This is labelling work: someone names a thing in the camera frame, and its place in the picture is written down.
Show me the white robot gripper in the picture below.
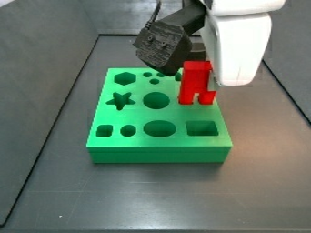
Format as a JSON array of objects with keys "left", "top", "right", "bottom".
[{"left": 199, "top": 0, "right": 286, "bottom": 86}]

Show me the red double-square object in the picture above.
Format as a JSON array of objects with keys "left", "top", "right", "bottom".
[{"left": 179, "top": 61, "right": 216, "bottom": 105}]

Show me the dark grey curved block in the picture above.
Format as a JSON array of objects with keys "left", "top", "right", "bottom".
[{"left": 187, "top": 42, "right": 207, "bottom": 61}]

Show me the green shape sorter board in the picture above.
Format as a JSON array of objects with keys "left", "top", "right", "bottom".
[{"left": 87, "top": 67, "right": 232, "bottom": 163}]

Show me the black cable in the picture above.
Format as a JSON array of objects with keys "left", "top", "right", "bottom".
[{"left": 146, "top": 0, "right": 163, "bottom": 29}]

